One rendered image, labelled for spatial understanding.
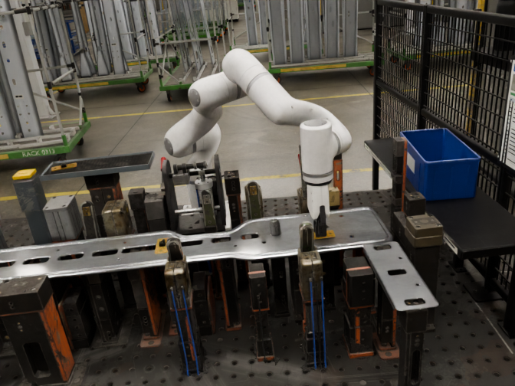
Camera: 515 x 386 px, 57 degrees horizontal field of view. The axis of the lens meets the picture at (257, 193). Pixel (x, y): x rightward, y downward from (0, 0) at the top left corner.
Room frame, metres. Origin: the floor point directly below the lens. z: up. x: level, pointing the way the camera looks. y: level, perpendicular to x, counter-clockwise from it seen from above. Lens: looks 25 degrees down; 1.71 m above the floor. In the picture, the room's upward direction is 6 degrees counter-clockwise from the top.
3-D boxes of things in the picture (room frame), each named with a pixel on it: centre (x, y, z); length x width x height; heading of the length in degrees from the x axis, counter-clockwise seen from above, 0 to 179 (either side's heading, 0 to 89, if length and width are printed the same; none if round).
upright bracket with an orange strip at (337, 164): (1.40, -0.26, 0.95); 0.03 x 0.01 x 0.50; 92
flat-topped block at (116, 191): (1.56, 0.54, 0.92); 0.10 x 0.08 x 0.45; 92
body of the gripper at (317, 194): (1.19, -0.17, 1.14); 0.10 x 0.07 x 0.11; 2
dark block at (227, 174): (1.45, 0.08, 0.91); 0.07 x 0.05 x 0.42; 2
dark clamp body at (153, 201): (1.42, 0.34, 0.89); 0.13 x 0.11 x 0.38; 2
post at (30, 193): (1.55, 0.80, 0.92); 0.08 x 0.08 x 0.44; 2
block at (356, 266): (1.06, -0.25, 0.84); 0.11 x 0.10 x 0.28; 2
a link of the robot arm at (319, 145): (1.19, -0.17, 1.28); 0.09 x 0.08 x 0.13; 127
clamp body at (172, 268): (1.05, 0.23, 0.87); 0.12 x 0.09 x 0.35; 2
